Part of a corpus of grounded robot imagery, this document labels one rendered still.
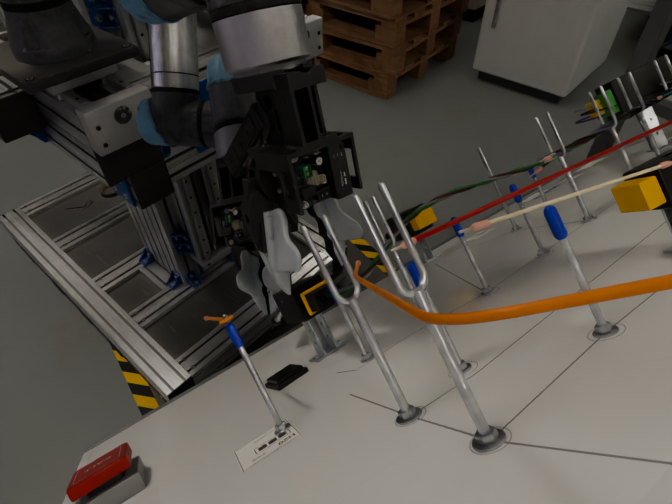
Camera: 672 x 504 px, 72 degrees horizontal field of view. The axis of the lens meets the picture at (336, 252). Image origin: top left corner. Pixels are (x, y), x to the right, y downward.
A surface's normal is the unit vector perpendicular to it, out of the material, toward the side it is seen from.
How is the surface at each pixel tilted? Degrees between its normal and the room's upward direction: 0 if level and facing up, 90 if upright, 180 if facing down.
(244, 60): 75
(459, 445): 48
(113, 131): 90
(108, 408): 0
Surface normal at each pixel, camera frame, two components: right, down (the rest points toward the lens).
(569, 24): -0.66, 0.54
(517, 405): -0.44, -0.90
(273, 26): 0.35, 0.32
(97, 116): 0.75, 0.47
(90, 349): -0.01, -0.70
